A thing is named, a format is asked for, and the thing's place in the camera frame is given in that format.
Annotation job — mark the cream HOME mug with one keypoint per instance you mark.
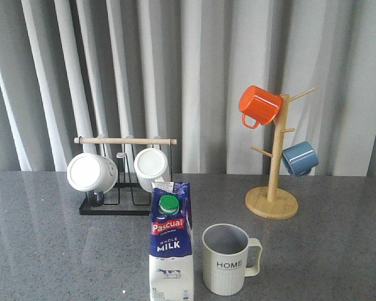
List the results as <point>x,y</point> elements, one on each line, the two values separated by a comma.
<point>229,255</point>

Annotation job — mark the white ribbed mug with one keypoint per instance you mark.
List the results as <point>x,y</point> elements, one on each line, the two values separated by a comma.
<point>151,165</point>

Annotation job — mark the orange mug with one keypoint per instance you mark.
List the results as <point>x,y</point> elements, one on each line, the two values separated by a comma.
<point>258,106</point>

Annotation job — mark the blue mug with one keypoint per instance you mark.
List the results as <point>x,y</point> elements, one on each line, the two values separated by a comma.
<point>300,159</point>

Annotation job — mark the black wire mug rack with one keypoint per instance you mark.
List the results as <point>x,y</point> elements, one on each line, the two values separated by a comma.
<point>126,197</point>

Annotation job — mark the grey white curtain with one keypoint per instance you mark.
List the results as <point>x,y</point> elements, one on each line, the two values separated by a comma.
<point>177,69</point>

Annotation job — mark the white smiley mug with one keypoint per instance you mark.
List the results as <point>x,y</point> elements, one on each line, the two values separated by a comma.
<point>91,172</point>

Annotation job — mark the Pascual whole milk carton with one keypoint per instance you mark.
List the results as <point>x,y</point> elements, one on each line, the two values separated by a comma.
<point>171,262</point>

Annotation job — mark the wooden mug tree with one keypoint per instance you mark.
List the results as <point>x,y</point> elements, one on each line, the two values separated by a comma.
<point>270,201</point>

